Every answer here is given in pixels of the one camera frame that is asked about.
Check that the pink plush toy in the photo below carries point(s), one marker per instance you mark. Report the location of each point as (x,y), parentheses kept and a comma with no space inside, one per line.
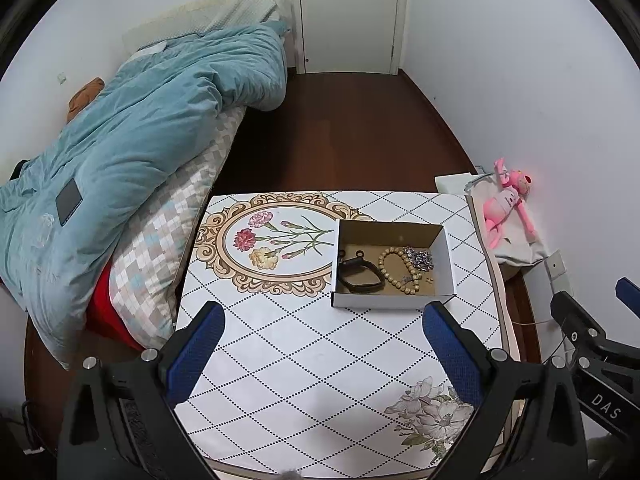
(502,205)

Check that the white power strip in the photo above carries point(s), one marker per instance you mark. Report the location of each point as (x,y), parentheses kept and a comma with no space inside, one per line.
(559,275)

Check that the floral diamond pattern tablecloth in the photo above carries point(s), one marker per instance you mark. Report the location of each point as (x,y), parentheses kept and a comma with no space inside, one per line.
(310,360)

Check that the person's right forearm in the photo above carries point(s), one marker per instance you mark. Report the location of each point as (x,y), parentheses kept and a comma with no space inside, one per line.
(607,457)

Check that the light blue quilt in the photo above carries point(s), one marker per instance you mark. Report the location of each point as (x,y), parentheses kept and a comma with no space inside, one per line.
(135,145)

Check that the white door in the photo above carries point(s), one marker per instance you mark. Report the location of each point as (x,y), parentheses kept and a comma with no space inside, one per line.
(350,15)

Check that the beige table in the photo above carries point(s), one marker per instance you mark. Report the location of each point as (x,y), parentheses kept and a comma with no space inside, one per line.
(509,320)

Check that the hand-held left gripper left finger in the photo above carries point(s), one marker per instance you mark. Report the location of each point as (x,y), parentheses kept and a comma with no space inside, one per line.
(192,360)

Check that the checkered bed sheet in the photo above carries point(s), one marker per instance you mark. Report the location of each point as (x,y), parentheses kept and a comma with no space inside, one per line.
(160,250)

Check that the white cardboard box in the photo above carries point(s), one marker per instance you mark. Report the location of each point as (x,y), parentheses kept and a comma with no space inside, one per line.
(390,301)

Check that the brown plush toy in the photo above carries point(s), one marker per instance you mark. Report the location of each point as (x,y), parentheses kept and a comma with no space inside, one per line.
(85,97)

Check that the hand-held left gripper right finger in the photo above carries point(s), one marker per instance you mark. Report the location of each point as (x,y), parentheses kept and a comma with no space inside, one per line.
(450,360)

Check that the cream pillow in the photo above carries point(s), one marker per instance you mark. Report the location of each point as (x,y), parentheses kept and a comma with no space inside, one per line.
(210,12)

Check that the black smart band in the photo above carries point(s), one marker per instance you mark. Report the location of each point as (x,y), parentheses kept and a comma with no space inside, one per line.
(350,285)

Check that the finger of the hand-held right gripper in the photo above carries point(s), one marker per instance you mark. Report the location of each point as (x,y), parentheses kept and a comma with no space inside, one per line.
(629,295)
(575,322)

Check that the red blanket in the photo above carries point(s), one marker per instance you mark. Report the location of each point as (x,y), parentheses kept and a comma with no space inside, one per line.
(107,320)

